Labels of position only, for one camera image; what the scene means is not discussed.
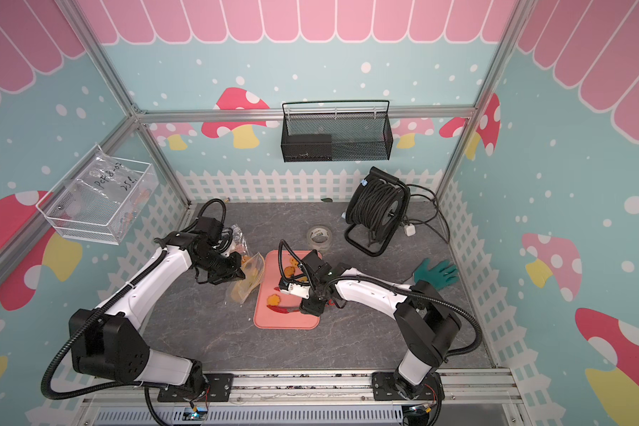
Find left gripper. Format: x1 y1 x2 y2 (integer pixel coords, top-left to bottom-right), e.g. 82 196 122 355
194 248 245 284

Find red kitchen tongs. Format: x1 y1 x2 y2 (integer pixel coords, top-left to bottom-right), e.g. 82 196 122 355
266 305 300 314

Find clear resealable bag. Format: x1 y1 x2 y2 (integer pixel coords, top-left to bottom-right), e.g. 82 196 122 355
227 253 266 305

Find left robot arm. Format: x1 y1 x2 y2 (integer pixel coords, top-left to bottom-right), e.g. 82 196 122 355
40 218 245 400

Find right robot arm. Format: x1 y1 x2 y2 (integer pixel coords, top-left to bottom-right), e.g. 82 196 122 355
277 241 483 400

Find pink tray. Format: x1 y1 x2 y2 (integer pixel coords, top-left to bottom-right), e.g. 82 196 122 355
253 250 321 330

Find clear tape roll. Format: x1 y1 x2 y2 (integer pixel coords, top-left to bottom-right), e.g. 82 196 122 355
306 225 334 252

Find white power plug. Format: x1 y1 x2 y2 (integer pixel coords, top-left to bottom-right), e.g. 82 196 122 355
404 224 416 237

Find green rubber glove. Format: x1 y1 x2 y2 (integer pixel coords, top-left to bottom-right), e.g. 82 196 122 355
413 258 460 290

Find black box in basket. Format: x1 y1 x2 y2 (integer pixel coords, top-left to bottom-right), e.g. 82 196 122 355
282 134 333 163

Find black cable reel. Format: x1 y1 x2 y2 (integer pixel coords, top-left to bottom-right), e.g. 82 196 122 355
344 167 411 257

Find white wire wall basket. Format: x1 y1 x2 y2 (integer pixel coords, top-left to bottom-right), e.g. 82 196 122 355
35 146 159 245

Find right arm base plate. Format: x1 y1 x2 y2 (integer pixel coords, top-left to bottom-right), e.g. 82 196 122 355
371 371 446 401

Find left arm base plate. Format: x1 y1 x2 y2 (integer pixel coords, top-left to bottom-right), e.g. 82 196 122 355
158 373 234 403

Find black mesh wall basket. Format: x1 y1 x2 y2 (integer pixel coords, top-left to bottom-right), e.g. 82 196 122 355
282 99 394 163

